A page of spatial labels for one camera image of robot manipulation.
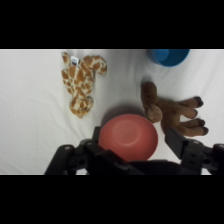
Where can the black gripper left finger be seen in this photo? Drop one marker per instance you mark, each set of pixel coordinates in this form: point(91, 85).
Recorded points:
point(83, 160)

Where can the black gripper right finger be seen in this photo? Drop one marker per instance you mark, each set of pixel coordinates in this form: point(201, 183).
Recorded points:
point(196, 156)

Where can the blue plastic cup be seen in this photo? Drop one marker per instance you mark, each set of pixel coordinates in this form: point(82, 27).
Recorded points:
point(168, 56)

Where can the pink plastic bowl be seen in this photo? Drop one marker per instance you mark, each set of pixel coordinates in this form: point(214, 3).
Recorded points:
point(130, 136)

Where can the brown moose plush toy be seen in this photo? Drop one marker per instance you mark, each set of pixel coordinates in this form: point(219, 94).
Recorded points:
point(173, 113)

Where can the spotted giraffe plush toy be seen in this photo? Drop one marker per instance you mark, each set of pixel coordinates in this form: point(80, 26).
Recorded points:
point(78, 81)

